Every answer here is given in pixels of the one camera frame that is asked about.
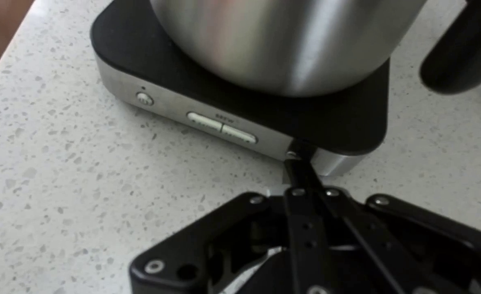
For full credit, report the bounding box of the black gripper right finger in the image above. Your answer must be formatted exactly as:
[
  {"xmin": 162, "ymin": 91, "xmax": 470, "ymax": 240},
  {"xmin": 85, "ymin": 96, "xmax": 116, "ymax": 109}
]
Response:
[{"xmin": 304, "ymin": 143, "xmax": 481, "ymax": 294}]

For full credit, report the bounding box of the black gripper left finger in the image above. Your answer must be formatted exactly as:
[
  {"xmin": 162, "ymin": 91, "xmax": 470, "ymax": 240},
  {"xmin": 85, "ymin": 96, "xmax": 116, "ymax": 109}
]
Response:
[{"xmin": 129, "ymin": 140, "xmax": 330, "ymax": 294}]

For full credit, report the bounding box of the stainless steel coffee carafe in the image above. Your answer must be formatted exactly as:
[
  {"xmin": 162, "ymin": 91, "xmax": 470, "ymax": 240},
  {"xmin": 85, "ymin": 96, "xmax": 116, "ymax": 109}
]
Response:
[{"xmin": 149, "ymin": 0, "xmax": 481, "ymax": 99}]

